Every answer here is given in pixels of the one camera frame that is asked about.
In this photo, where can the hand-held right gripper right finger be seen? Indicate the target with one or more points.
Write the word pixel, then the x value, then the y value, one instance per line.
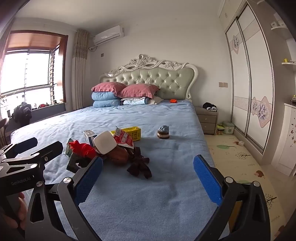
pixel 208 180

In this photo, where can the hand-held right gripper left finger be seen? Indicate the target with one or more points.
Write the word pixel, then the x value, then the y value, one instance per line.
pixel 89 179

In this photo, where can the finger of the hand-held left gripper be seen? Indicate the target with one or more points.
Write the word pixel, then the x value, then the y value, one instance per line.
pixel 50 148
pixel 23 144

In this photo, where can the red snack bag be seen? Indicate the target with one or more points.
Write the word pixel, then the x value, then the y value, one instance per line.
pixel 82 148

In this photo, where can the brown snack bag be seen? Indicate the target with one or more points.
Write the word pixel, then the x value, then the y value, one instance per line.
pixel 118 157

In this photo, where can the person's left hand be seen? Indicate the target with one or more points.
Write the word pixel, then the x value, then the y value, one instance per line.
pixel 20 208

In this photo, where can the green snack bag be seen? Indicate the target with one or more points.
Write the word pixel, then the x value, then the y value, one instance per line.
pixel 71 163

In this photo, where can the dark jacket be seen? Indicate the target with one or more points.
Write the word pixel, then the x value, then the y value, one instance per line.
pixel 22 113

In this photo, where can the patterned play mat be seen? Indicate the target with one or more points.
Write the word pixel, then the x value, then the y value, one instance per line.
pixel 238 166

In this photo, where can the blue and white small carton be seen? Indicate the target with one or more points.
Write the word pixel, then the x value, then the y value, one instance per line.
pixel 89 136

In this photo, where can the white square lid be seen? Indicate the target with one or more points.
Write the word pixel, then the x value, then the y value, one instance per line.
pixel 105 142

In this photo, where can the dark brown cloth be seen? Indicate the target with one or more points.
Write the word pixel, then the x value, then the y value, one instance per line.
pixel 138 165

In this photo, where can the red and white wrapper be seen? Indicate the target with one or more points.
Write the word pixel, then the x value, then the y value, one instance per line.
pixel 123 136

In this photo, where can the green storage box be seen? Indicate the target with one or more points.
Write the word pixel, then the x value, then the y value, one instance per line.
pixel 228 128

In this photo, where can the grey nightstand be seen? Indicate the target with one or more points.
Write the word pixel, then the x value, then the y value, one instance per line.
pixel 207 120

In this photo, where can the yellow drink carton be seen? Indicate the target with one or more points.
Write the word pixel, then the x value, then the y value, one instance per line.
pixel 136 134

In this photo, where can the rolled blue and brown socks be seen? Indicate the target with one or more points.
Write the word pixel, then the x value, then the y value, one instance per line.
pixel 163 132

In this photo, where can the folded blue quilt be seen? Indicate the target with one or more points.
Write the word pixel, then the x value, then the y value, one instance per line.
pixel 106 103
pixel 104 95

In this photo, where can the black and white cloth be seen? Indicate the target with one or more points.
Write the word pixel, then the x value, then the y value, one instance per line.
pixel 209 106

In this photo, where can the window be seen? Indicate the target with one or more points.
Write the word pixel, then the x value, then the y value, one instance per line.
pixel 27 67

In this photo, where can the pink pillow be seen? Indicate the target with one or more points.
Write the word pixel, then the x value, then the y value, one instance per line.
pixel 138 90
pixel 108 89

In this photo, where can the beige curtain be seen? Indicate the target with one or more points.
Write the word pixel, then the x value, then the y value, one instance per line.
pixel 79 69

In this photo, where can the white cabinet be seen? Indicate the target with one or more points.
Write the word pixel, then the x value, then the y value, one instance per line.
pixel 285 139

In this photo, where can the folded light blue blanket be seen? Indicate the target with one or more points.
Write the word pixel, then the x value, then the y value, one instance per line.
pixel 135 101

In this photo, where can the padded grey-green headboard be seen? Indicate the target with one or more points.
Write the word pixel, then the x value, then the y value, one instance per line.
pixel 161 81

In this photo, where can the white sliding wardrobe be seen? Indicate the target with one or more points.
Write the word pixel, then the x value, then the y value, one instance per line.
pixel 252 69

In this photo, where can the white air conditioner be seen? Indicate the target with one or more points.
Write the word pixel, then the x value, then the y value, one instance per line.
pixel 108 34

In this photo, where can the wall switch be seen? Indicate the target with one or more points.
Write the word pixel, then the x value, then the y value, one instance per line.
pixel 223 84

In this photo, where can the wall socket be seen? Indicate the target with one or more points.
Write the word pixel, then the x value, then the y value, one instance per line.
pixel 93 48

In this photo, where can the white wall shelf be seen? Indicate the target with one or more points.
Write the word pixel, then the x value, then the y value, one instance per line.
pixel 289 63
pixel 278 27

